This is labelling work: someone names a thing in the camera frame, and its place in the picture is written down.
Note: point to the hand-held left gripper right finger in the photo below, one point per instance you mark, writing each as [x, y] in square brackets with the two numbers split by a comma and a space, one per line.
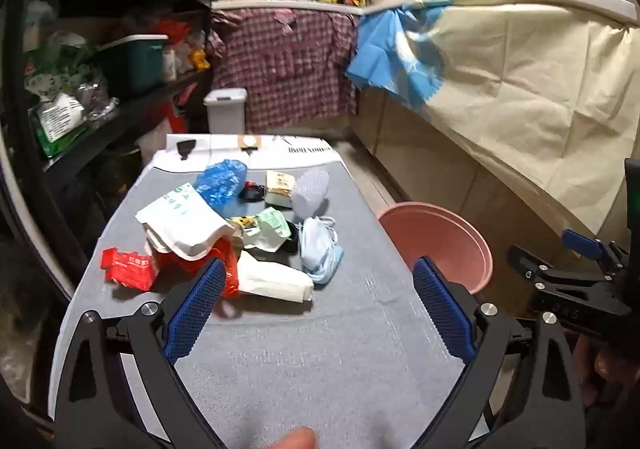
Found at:
[445, 314]

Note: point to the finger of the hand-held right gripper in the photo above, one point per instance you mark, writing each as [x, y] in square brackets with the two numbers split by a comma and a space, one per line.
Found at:
[525, 261]
[580, 243]

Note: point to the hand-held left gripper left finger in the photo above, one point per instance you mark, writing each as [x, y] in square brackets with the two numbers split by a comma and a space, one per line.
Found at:
[195, 314]

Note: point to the red plastic bag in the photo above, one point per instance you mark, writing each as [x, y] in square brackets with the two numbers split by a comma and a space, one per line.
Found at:
[175, 263]

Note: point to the pink plastic bin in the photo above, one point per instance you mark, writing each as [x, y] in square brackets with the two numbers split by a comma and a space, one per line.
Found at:
[440, 239]

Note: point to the white green printed paper bag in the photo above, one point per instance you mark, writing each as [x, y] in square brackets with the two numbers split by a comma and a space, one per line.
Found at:
[185, 224]

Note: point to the yellow black small packet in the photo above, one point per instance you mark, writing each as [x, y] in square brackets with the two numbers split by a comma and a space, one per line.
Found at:
[244, 223]

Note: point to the green printed wrapper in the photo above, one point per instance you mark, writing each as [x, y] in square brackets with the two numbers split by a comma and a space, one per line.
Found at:
[272, 224]

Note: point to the blue plastic bag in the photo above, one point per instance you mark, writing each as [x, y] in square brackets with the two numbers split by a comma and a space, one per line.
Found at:
[220, 184]

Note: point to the black red snack packet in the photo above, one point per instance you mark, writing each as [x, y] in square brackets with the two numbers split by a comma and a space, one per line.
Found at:
[252, 193]

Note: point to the blue face mask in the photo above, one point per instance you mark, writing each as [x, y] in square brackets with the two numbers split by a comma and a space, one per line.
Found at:
[320, 249]

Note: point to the beige tissue pack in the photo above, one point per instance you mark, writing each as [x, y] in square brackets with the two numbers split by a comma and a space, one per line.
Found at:
[279, 189]

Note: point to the person's right hand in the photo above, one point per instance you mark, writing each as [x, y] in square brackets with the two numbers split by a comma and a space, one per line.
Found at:
[607, 366]

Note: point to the person's left hand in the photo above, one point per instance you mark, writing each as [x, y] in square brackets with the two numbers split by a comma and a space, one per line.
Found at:
[295, 440]

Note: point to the grey printed table cover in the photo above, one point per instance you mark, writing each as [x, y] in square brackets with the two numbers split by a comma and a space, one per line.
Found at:
[325, 369]

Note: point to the cream and blue printed cloth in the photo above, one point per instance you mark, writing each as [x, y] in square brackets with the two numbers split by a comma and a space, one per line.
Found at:
[525, 94]

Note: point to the red printed bag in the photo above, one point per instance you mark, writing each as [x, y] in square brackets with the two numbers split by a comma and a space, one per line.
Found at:
[172, 114]

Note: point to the white lidded bin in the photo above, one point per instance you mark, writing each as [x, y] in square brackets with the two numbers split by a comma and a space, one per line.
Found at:
[225, 114]

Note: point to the black shelf rack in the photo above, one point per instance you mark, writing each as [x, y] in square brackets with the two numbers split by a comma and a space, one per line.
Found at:
[130, 116]

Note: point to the green white food packet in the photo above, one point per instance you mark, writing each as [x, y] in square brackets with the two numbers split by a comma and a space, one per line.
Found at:
[55, 116]

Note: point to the labelled jar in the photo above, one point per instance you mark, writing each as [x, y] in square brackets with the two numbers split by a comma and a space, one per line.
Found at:
[169, 61]

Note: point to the green storage box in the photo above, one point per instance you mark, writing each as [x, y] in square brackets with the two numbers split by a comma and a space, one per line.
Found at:
[132, 66]

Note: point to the red plaid shirt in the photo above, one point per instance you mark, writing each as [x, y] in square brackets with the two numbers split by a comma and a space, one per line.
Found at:
[290, 74]

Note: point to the green white plastic bag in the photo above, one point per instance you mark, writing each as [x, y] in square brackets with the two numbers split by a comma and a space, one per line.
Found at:
[55, 64]

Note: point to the orange plastic bag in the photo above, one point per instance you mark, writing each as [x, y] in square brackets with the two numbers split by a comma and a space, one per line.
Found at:
[172, 26]

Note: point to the white kitchen counter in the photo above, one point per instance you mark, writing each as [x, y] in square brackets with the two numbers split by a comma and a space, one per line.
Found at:
[300, 5]

